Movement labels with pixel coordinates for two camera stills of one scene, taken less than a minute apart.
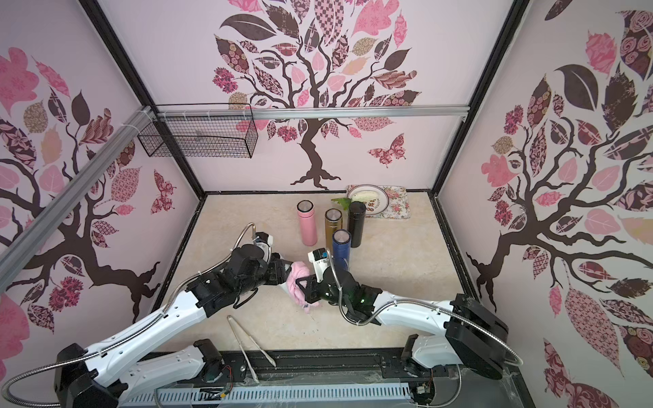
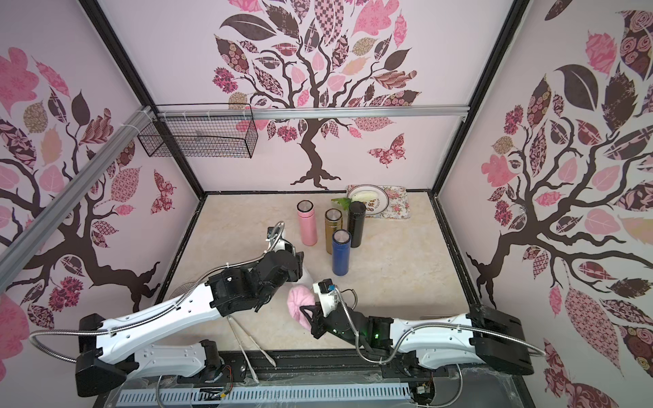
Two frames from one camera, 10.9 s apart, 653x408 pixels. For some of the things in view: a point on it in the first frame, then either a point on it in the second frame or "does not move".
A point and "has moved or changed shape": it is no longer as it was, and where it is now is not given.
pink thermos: x=306 y=211 does not move
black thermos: x=355 y=222 does not move
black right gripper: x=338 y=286 to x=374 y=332
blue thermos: x=342 y=242 does not move
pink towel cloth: x=298 y=270 has moved or changed shape
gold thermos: x=333 y=222 does not move
